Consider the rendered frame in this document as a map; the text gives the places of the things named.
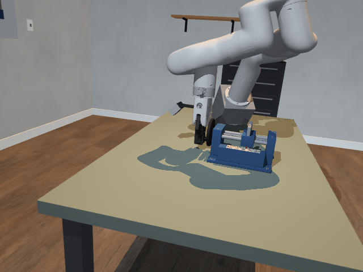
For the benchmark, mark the blue bench vise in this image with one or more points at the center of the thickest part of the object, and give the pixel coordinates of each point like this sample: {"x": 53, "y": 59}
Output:
{"x": 240, "y": 157}

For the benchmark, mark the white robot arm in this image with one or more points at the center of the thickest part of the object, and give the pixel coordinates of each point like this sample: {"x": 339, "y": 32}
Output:
{"x": 254, "y": 44}

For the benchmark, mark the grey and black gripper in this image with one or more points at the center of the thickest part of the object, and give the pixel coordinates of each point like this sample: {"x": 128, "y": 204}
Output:
{"x": 202, "y": 113}

